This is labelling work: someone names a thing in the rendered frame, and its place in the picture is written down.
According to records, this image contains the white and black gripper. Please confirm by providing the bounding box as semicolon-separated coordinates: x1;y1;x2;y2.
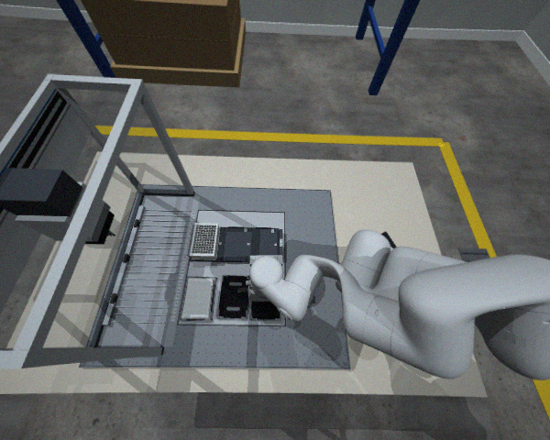
237;286;270;302

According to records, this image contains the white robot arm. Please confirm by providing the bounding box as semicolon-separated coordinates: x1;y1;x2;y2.
246;230;550;380

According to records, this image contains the black well plate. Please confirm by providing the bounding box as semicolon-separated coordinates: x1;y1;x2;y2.
252;302;280;317

